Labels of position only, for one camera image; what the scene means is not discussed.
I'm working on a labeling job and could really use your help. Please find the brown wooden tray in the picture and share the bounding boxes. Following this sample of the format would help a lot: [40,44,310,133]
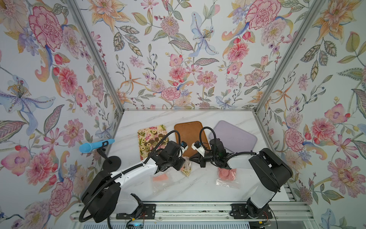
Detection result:
[174,121,203,157]

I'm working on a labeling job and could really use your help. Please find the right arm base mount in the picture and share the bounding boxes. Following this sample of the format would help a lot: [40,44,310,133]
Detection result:
[229,201,273,220]

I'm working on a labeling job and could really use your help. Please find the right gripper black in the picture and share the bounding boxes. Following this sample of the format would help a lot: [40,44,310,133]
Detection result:
[189,152,220,168]

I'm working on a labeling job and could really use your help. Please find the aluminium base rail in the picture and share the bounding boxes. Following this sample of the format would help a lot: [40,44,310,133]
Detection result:
[70,201,315,223]

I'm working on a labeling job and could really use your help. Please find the lilac plastic tray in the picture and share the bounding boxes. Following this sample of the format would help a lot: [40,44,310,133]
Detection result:
[213,120,257,153]

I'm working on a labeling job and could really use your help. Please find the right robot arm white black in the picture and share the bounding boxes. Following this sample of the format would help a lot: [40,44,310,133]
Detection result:
[189,138,293,218]

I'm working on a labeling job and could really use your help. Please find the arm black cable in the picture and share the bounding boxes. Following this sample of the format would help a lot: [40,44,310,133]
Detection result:
[78,130,181,223]
[199,126,256,159]

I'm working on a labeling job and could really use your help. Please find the ziploc bag pink cookies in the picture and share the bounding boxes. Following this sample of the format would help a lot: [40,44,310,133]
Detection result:
[216,168,240,189]

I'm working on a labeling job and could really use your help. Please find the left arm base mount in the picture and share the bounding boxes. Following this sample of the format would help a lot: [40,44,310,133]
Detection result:
[114,192,156,220]

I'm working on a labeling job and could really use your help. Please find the black microphone stand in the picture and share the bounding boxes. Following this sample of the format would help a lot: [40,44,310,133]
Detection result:
[97,141,122,173]

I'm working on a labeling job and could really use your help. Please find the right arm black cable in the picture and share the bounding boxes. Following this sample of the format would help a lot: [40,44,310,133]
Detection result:
[199,126,256,159]

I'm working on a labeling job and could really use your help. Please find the ziploc bag round cookies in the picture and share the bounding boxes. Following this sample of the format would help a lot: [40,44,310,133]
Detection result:
[151,171,173,194]

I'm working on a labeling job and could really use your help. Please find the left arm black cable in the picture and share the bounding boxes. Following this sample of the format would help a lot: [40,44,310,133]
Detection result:
[78,130,181,223]

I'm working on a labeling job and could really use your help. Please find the ziploc bag beige cookies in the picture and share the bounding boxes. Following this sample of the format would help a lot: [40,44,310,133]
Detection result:
[180,156,192,177]

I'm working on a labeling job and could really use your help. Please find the floral yellow tray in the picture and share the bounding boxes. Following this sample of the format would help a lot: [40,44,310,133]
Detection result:
[137,124,169,160]

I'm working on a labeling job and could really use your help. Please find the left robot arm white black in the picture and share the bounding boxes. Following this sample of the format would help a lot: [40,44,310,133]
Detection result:
[79,141,188,223]

